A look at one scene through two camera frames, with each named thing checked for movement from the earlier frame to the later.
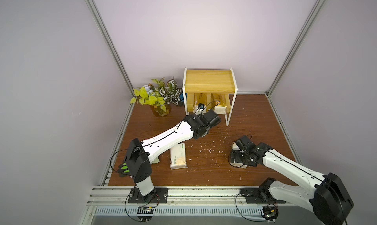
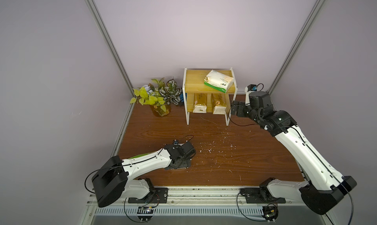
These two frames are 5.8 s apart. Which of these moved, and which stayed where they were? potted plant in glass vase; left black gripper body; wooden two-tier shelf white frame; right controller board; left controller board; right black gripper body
Moved: right black gripper body; left black gripper body
Stayed: right controller board; left controller board; potted plant in glass vase; wooden two-tier shelf white frame
